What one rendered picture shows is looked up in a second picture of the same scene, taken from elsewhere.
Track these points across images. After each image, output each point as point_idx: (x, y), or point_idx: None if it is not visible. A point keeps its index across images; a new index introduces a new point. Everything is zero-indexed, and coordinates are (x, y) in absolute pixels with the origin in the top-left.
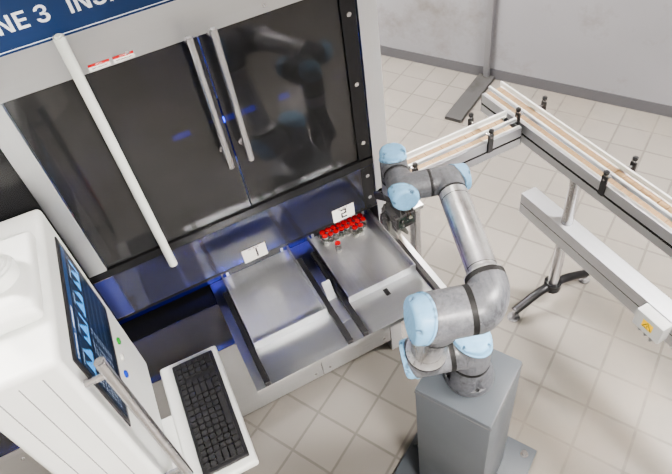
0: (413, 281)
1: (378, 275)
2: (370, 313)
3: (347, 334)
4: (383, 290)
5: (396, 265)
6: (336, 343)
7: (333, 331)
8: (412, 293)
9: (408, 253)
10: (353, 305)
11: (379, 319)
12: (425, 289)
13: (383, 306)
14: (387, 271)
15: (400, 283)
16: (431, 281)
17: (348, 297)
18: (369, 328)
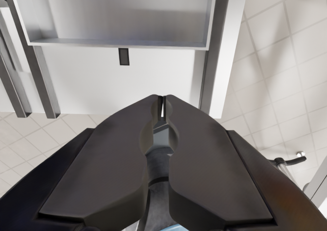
0: (183, 65)
1: (126, 7)
2: (76, 82)
3: (18, 107)
4: (119, 50)
5: (178, 4)
6: (3, 100)
7: (0, 78)
8: (165, 86)
9: None
10: (48, 48)
11: (87, 100)
12: (190, 91)
13: (103, 82)
14: (151, 8)
15: (158, 54)
16: (207, 95)
17: (28, 45)
18: (65, 105)
